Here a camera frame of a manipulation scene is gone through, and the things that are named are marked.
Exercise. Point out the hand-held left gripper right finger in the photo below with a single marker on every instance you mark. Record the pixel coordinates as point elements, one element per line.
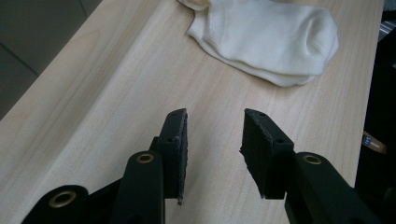
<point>264,155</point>

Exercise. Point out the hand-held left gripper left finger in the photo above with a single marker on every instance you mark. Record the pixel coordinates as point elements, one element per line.
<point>174,155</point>

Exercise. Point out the white sock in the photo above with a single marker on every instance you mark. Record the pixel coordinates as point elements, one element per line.
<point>264,34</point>
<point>280,79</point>

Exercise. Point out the dark cloth with brown label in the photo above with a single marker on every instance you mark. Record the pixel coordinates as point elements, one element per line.
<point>379,109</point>

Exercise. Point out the aluminium frame rail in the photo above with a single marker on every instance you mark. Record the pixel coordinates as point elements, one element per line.
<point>387,28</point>

